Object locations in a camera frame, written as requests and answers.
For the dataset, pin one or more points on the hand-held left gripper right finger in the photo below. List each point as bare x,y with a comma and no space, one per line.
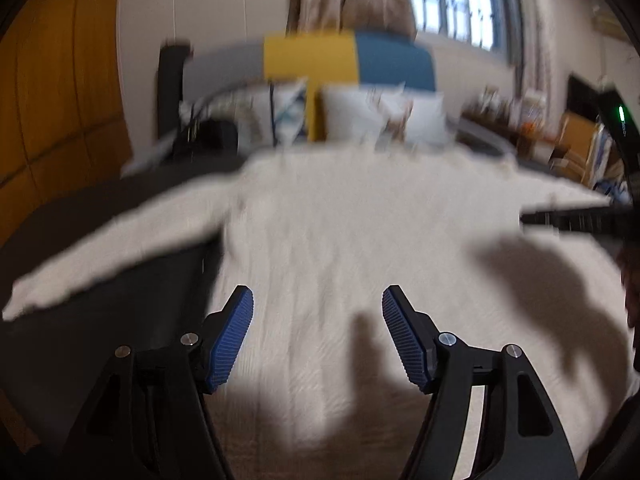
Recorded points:
407,340

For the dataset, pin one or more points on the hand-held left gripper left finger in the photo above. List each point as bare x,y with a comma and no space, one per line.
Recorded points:
230,345

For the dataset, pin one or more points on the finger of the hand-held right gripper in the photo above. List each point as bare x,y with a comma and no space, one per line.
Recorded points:
565,220

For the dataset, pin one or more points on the white knit sweater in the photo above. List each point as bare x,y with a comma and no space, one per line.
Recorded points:
325,220

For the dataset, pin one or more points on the cardboard box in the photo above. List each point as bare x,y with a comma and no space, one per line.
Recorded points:
577,132

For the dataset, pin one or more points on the black monitor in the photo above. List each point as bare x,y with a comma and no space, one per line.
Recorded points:
580,95

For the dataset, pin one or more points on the wooden side desk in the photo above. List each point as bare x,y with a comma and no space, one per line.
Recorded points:
530,140

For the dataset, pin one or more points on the pale long curtain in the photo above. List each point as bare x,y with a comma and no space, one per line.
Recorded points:
530,35

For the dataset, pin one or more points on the black handbag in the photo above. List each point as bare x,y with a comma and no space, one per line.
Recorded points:
215,135

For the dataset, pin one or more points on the barred window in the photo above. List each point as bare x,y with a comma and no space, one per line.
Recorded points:
450,0

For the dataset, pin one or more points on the deer print pillow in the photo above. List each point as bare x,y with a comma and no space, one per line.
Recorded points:
350,115

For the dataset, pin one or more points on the triangle pattern pillow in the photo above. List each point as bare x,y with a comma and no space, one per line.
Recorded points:
290,110

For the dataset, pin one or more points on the grey yellow blue sofa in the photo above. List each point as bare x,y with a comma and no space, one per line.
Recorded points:
310,60

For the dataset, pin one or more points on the wooden wardrobe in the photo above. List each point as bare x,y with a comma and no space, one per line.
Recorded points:
60,85

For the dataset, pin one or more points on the wall air conditioner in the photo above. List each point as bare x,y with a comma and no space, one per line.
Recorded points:
607,22

